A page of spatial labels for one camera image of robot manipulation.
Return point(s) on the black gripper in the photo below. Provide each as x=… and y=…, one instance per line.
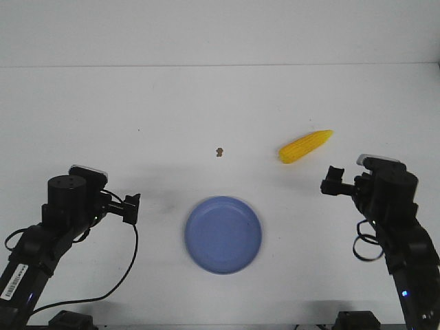
x=384, y=193
x=79, y=201

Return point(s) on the yellow corn cob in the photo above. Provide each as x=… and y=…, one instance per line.
x=301, y=147

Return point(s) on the blue round plate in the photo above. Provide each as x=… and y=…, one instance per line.
x=223, y=235

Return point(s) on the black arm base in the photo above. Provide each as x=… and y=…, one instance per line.
x=356, y=320
x=68, y=320

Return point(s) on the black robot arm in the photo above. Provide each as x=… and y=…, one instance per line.
x=413, y=262
x=31, y=264

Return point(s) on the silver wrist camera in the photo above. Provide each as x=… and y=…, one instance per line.
x=363, y=158
x=94, y=177

